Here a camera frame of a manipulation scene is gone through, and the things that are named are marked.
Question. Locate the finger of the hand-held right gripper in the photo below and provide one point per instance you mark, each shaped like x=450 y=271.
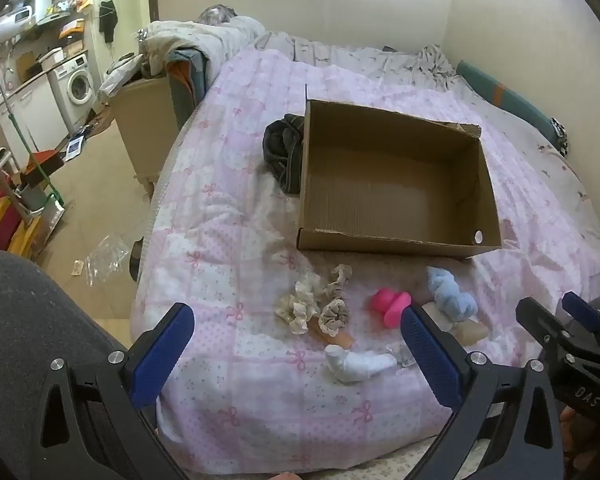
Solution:
x=535 y=317
x=582 y=311

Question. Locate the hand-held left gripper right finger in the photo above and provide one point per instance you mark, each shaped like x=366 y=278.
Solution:
x=430 y=355

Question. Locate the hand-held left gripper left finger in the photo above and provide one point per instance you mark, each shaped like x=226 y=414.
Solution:
x=162 y=347

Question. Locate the clear packet with white cloth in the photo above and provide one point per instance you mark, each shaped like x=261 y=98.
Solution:
x=462 y=327

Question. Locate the light blue fluffy socks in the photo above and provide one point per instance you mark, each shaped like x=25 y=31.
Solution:
x=450 y=294

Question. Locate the white sock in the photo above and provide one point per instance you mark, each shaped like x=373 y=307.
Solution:
x=355 y=362

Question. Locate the beige lace scrunchie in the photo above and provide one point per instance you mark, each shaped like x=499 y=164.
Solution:
x=332 y=316
x=340 y=277
x=296 y=309

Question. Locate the brown cardboard box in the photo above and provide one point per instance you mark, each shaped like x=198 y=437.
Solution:
x=390 y=185

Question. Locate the pink soft toy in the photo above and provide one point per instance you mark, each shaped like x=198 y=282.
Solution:
x=390 y=305

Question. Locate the tan soft stick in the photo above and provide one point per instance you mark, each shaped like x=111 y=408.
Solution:
x=341 y=342

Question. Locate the person's right hand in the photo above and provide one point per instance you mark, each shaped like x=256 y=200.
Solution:
x=569 y=422

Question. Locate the small clear plastic wrapper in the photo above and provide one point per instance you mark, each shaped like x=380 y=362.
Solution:
x=402 y=356

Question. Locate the clear plastic bag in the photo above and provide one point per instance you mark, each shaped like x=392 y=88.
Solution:
x=105 y=260

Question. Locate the pink printed blanket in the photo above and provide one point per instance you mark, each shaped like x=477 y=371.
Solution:
x=330 y=220

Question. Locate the teal bolster with orange band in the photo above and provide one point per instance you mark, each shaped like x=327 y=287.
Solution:
x=510 y=97

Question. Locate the dark grey cloth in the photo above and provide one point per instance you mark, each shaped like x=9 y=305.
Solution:
x=282 y=152

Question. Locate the wooden rack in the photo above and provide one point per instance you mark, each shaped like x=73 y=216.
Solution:
x=5 y=180

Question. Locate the white kitchen counter cabinet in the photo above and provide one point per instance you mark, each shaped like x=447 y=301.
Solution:
x=27 y=110

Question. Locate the white washing machine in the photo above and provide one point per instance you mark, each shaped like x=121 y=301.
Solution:
x=75 y=82

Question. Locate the hanging dark garment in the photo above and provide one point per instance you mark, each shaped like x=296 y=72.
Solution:
x=109 y=20

